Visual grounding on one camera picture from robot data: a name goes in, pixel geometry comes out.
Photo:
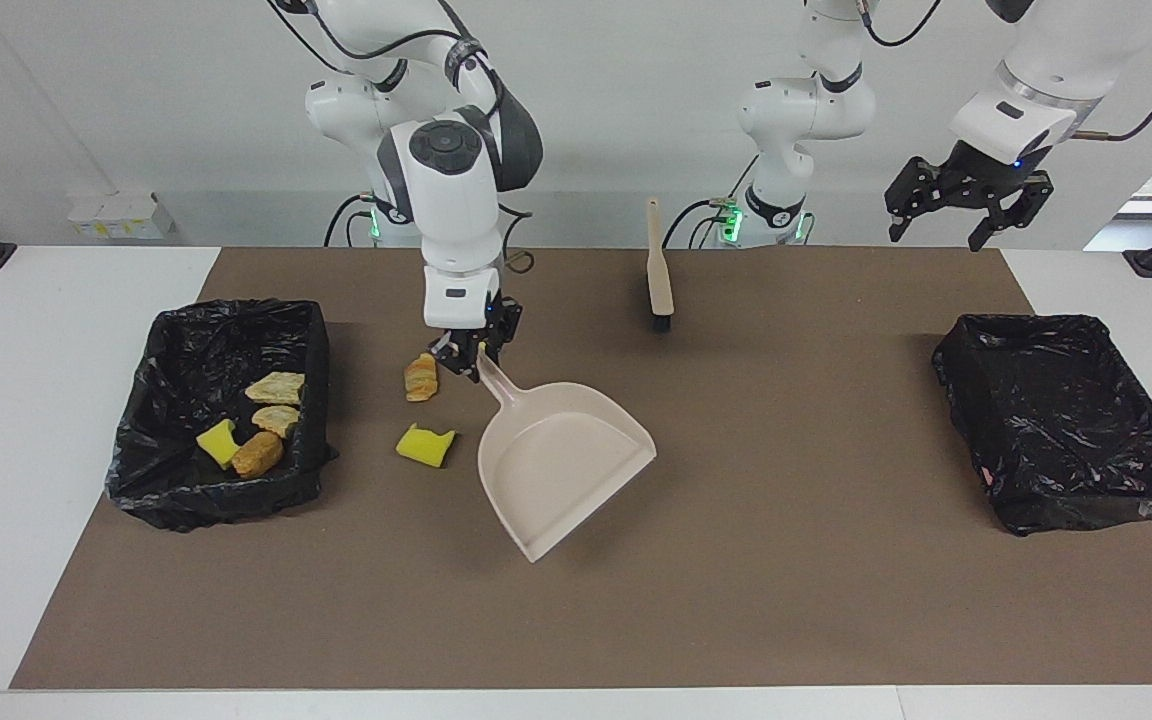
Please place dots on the black-bagged bin with pink tag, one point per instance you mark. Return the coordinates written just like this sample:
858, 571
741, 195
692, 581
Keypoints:
1066, 420

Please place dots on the beige plastic dustpan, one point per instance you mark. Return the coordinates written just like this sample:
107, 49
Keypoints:
556, 470

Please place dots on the notched yellow sponge piece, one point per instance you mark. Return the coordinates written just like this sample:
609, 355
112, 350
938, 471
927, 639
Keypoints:
423, 445

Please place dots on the small yellow sponge wedge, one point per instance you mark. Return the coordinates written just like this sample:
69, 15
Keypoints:
219, 442

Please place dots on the striped croissant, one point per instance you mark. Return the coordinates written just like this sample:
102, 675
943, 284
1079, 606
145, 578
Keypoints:
421, 378

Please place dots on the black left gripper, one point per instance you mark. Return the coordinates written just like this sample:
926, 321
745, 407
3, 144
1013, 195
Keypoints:
986, 178

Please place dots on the brown table mat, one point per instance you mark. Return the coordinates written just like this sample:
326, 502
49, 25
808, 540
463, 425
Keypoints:
576, 620

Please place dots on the beige brush with black bristles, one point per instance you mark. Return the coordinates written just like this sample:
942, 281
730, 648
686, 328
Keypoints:
658, 280

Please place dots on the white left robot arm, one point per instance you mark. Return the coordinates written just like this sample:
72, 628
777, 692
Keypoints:
1056, 70

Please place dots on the white wall box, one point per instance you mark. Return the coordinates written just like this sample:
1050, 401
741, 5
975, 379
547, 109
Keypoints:
116, 215

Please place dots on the tan bread chunk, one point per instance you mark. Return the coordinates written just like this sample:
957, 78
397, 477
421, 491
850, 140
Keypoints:
276, 420

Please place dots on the pale greenish bread chunk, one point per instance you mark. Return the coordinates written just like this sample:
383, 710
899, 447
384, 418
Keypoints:
276, 387

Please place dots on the bin lined with black bag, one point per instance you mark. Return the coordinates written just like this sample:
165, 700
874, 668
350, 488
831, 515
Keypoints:
176, 480

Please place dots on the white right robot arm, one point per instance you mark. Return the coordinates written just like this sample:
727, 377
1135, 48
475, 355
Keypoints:
451, 220

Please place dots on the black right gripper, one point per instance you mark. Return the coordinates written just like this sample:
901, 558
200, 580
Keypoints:
504, 322

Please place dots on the brown bread roll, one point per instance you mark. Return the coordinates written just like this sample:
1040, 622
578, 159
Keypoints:
256, 455

